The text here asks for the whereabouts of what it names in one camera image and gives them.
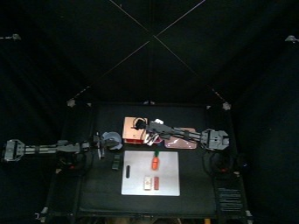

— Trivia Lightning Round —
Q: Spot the white text label sticker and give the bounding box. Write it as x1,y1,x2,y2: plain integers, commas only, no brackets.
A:
217,186,244,214

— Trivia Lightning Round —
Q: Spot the orange toy carrot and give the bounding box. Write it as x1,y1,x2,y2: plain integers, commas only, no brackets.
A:
151,150,161,171

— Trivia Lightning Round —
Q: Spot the red cup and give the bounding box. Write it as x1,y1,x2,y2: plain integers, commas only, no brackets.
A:
149,135,164,146

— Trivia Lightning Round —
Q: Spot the pink tray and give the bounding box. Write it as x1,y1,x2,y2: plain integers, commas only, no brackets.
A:
163,127,199,151

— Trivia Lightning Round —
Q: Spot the grey bowl with handle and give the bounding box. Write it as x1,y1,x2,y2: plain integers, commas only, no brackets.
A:
101,131,124,151

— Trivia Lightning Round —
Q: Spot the white cutting board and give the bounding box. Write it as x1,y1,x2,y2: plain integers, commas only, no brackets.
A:
120,150,181,197

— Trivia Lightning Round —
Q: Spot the white toy block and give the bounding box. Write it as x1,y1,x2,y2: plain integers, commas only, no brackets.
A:
143,175,153,192

